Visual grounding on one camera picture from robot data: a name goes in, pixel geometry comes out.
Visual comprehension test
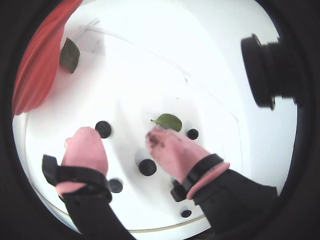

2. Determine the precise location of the pink-tipped gripper finger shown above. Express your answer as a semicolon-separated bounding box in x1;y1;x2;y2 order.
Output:
41;126;132;237
145;126;280;227

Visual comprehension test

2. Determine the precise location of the red collapsible silicone cup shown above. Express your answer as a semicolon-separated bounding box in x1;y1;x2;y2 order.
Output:
11;0;83;116

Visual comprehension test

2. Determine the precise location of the light green leaf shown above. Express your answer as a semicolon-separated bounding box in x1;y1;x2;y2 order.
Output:
150;113;183;132

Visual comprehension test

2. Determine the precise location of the dark olive leaf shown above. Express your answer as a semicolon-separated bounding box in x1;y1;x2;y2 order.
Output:
59;37;81;74

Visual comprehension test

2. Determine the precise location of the black-board wrist camera module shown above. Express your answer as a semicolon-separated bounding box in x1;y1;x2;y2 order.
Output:
240;33;301;111

